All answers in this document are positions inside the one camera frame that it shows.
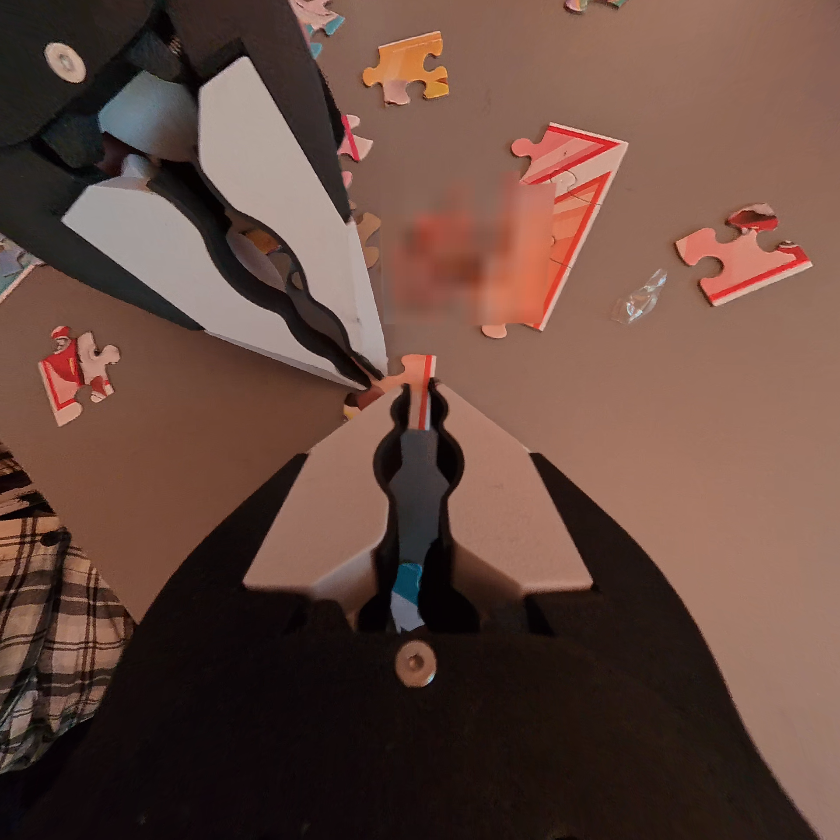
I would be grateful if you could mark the blue green puzzle piece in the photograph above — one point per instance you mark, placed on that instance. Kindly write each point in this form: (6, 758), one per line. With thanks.
(407, 584)

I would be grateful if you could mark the person's plaid shirt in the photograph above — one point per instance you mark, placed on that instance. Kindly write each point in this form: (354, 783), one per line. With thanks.
(52, 623)

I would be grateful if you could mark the orange red-edged puzzle piece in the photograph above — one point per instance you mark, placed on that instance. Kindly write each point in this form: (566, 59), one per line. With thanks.
(417, 371)

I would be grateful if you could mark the grey desk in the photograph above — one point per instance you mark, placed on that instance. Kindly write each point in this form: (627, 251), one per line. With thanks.
(656, 459)

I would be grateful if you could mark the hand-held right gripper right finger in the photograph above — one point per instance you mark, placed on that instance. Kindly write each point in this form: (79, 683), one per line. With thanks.
(518, 518)

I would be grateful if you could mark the jigsaw puzzle pieces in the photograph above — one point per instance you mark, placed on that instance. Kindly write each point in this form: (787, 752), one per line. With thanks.
(741, 262)

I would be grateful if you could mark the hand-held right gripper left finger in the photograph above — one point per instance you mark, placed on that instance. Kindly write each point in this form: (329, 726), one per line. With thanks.
(315, 518)

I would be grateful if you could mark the pink diagonal-striped puzzle piece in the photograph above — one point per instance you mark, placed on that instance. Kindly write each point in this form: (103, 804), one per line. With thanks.
(354, 141)

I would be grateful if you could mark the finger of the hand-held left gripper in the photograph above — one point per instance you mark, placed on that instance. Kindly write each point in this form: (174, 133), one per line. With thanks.
(151, 249)
(275, 164)

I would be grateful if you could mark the red striped joined puzzle section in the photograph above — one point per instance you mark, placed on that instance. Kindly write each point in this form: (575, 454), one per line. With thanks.
(590, 170)

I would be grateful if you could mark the clear plastic scrap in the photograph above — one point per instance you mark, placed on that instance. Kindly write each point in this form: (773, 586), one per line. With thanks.
(640, 298)

